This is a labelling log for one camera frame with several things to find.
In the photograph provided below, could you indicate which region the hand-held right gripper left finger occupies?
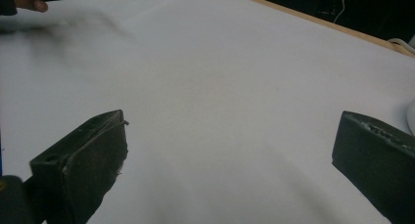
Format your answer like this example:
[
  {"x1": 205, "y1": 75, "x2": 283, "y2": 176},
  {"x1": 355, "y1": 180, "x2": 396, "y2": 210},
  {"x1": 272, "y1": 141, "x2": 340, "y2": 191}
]
[{"x1": 29, "y1": 109, "x2": 130, "y2": 224}]

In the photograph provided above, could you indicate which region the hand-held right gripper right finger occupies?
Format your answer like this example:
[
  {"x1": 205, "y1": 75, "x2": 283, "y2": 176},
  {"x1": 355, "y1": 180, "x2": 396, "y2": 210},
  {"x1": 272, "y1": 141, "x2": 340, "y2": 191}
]
[{"x1": 331, "y1": 111, "x2": 415, "y2": 224}]

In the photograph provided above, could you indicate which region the thick white cable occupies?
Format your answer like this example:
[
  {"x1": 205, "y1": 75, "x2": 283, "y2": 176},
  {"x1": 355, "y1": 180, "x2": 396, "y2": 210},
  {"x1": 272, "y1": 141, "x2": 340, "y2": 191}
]
[{"x1": 387, "y1": 37, "x2": 415, "y2": 53}]

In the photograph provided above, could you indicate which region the thin white cable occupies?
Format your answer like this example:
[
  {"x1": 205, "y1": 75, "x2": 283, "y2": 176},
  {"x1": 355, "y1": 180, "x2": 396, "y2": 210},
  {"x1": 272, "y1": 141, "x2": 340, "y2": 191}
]
[{"x1": 333, "y1": 0, "x2": 349, "y2": 24}]

